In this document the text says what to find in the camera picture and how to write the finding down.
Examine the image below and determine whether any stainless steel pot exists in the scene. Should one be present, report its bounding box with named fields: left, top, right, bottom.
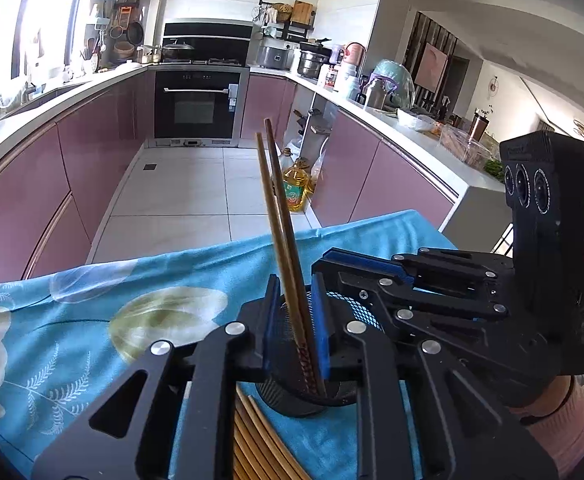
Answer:
left=297, top=38, right=332, bottom=79

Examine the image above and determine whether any green food cover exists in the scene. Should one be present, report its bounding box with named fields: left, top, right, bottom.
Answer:
left=371, top=58, right=415, bottom=112

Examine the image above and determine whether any black tracking camera box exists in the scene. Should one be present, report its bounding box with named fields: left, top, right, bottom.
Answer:
left=500, top=131, right=584, bottom=375

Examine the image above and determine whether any black mesh utensil holder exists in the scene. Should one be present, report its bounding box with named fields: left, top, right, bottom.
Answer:
left=255, top=292, right=381, bottom=418

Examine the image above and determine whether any black wok with lid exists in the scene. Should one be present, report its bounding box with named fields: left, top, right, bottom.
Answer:
left=161, top=42, right=195, bottom=63

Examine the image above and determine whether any cooking oil bottle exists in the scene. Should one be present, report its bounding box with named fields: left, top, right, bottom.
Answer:
left=283, top=157, right=311, bottom=212

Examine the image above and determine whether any blue floral tablecloth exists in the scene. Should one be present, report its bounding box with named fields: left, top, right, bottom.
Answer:
left=0, top=210, right=456, bottom=479

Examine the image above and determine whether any black built-in oven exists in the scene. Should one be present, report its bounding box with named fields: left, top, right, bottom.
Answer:
left=153, top=65, right=249, bottom=148

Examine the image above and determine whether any black range hood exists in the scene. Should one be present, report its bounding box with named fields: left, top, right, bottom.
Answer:
left=161, top=20, right=254, bottom=66

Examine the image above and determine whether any bamboo chopstick lone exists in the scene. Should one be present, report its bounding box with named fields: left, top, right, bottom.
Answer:
left=256, top=118, right=325, bottom=396

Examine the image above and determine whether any bamboo chopstick red end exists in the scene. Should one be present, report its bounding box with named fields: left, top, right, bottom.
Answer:
left=234, top=416, right=275, bottom=479
left=234, top=399, right=297, bottom=479
left=232, top=387, right=310, bottom=480
left=264, top=118, right=327, bottom=398
left=233, top=448, right=254, bottom=480

